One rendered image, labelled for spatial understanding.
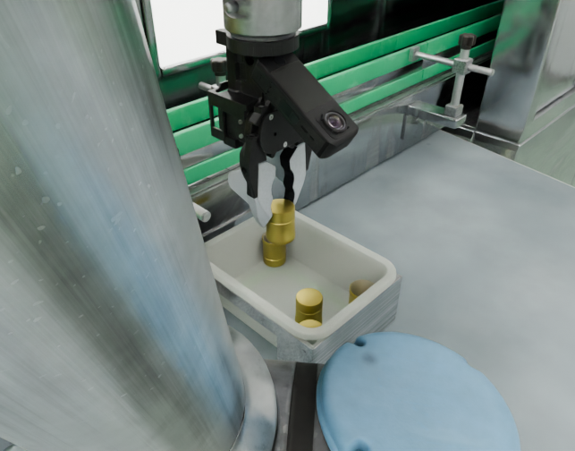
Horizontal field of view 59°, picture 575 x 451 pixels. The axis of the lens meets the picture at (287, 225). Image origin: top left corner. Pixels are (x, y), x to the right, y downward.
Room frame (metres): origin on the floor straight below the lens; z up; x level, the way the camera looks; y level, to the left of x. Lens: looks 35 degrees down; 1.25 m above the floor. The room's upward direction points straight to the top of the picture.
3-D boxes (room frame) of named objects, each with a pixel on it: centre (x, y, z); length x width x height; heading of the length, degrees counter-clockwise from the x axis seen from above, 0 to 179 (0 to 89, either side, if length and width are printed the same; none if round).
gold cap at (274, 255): (0.60, 0.02, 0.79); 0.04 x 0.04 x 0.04
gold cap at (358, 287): (0.49, -0.10, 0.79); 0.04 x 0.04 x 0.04
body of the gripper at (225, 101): (0.52, 0.03, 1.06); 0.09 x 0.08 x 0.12; 46
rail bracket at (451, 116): (0.96, -0.30, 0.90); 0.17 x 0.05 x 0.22; 46
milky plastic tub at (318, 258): (0.51, -0.01, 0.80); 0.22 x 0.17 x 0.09; 46
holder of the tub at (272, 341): (0.53, 0.01, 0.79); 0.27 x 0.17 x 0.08; 46
